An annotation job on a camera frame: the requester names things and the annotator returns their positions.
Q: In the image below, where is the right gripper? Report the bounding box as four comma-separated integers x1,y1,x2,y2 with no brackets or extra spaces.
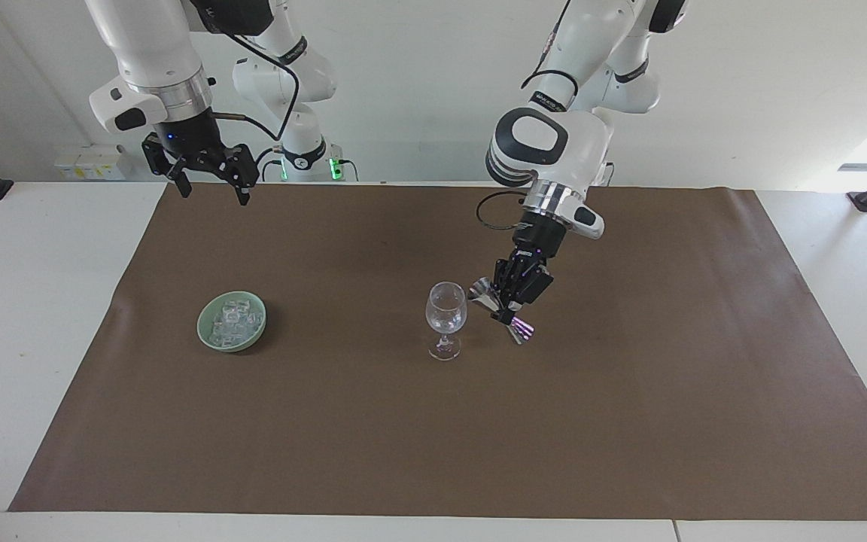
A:
141,111,260,207

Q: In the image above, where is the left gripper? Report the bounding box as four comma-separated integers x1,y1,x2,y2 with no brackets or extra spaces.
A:
492,212,569,327

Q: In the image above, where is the silver double-cone jigger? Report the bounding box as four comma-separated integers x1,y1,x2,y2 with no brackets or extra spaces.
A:
470,276,537,347

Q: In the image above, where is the clear wine glass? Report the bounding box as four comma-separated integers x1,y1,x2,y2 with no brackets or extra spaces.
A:
424,281,470,362

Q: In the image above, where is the green ceramic bowl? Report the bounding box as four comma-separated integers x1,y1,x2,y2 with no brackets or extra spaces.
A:
196,290,269,354

